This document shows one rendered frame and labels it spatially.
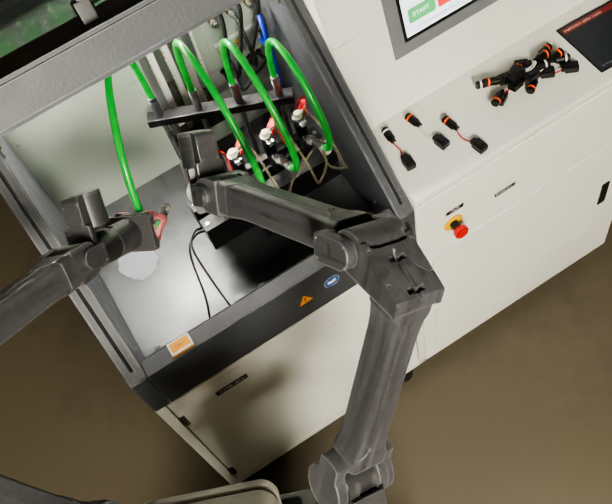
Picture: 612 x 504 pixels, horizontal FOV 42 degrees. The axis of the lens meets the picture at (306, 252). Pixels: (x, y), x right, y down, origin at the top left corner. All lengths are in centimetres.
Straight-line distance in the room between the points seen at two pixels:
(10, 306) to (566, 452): 178
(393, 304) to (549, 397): 168
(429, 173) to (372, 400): 79
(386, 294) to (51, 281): 54
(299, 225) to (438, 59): 86
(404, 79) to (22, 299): 99
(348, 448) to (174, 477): 152
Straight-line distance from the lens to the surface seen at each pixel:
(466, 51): 188
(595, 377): 261
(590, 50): 196
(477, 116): 183
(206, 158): 131
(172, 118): 179
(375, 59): 174
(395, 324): 95
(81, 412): 279
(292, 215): 108
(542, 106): 185
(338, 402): 236
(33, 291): 121
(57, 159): 189
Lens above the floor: 241
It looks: 59 degrees down
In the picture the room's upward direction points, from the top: 18 degrees counter-clockwise
